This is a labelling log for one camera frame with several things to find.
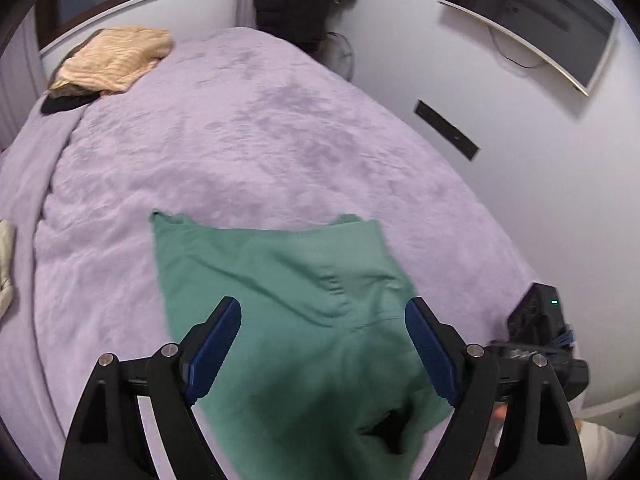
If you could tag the folded beige knit sweater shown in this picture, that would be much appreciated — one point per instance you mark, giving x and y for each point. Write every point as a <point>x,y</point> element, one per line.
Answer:
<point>110,57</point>

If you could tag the green button shirt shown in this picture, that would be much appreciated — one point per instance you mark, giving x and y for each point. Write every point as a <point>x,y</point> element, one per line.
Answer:
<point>280,310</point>

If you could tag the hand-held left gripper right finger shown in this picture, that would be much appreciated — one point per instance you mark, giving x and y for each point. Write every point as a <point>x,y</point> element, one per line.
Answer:
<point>431,352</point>

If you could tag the white pleated curtain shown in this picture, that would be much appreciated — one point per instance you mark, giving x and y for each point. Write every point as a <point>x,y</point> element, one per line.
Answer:
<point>17,90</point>

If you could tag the hanging black jacket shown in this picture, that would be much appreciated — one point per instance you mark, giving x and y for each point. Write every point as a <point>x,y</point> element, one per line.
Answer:
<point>295,0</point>

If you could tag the wall mounted television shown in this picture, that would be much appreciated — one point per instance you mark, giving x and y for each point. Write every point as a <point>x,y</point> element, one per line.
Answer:
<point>530,15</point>

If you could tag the purple bed blanket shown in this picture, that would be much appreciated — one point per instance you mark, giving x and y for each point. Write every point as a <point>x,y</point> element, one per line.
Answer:
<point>225,135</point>

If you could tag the black wall strip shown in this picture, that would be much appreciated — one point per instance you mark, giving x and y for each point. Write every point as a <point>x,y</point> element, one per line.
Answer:
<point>447,130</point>

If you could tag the folded black cloth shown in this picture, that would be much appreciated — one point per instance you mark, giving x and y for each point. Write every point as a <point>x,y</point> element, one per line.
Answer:
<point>62,104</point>

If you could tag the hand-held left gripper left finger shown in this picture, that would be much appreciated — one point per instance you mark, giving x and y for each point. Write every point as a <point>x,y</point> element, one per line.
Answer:
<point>215,347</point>

